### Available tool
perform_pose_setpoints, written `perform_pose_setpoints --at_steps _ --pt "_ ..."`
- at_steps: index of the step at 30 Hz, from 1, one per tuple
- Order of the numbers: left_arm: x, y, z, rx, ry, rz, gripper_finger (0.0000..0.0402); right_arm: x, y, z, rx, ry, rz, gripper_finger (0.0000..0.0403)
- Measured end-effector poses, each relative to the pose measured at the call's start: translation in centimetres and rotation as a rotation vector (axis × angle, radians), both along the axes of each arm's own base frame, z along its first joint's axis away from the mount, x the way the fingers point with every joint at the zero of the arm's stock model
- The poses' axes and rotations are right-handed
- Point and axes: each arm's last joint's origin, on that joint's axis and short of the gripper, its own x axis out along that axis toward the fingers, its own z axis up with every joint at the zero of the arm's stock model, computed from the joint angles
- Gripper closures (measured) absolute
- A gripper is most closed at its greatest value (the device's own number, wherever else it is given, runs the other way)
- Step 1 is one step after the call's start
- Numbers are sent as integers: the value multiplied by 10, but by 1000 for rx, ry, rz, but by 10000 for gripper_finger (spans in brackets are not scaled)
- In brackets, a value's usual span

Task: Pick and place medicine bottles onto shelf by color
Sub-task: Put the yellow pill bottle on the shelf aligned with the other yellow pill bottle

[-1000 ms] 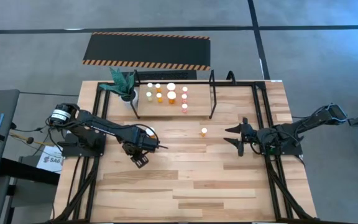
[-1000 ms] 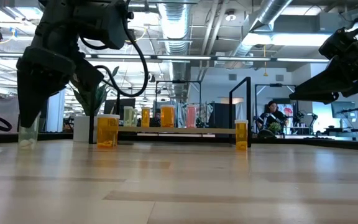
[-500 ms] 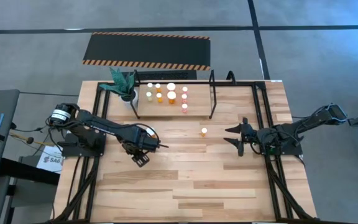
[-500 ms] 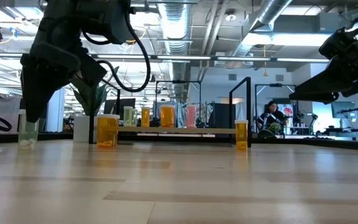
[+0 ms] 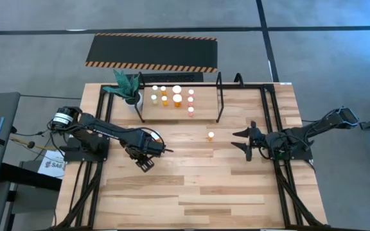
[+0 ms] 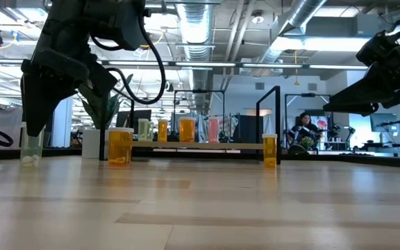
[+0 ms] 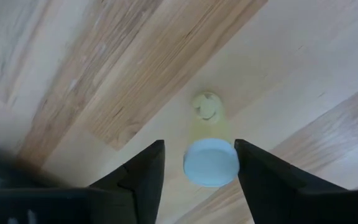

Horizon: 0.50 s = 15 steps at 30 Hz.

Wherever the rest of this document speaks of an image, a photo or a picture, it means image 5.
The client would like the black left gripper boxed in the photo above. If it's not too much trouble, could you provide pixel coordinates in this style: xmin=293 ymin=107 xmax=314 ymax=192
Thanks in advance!
xmin=125 ymin=128 xmax=175 ymax=173

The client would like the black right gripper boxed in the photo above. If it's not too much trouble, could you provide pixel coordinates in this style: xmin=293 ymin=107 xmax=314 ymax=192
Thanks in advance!
xmin=230 ymin=121 xmax=279 ymax=162

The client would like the white plant pot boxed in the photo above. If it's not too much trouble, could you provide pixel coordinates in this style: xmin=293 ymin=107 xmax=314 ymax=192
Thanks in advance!
xmin=125 ymin=92 xmax=144 ymax=110

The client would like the green snake plant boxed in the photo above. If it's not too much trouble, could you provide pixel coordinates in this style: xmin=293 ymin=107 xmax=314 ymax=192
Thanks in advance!
xmin=102 ymin=69 xmax=141 ymax=99

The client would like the black flat box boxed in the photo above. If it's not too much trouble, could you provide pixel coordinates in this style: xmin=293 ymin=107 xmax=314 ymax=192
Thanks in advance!
xmin=145 ymin=72 xmax=204 ymax=83

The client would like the white printed paper sheet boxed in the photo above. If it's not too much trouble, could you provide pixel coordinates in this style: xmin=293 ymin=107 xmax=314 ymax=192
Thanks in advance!
xmin=37 ymin=149 xmax=67 ymax=180

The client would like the black hazard-striped floor mat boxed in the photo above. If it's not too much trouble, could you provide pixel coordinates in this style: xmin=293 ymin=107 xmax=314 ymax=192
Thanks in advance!
xmin=84 ymin=31 xmax=219 ymax=74

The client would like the black furniture panel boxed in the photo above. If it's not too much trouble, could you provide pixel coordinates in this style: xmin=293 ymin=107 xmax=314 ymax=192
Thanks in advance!
xmin=0 ymin=162 xmax=63 ymax=193

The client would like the wooden shelf black metal frame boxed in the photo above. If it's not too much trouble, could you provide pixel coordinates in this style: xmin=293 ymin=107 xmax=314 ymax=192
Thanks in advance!
xmin=134 ymin=71 xmax=225 ymax=124

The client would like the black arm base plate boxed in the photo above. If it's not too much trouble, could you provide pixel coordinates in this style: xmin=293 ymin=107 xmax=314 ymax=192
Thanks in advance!
xmin=268 ymin=141 xmax=313 ymax=161
xmin=59 ymin=137 xmax=110 ymax=162

